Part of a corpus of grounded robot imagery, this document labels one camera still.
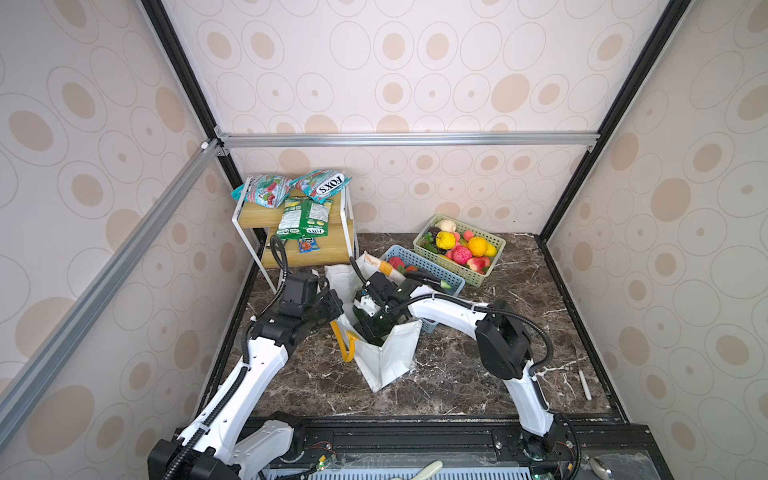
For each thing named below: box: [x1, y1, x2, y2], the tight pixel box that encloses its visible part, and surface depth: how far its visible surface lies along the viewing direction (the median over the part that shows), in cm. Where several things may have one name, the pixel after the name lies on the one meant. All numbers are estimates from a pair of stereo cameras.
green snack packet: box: [276, 197, 334, 240], surface depth 77 cm
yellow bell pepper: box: [435, 231, 456, 251], surface depth 109 cm
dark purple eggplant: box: [413, 272, 452, 291], surface depth 101 cm
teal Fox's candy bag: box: [290, 169, 353, 204], surface depth 83 cm
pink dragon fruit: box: [452, 245, 473, 265], surface depth 108 cm
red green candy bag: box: [230, 174, 293, 209], surface depth 84 cm
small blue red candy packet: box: [298, 237, 321, 254], surface depth 96 cm
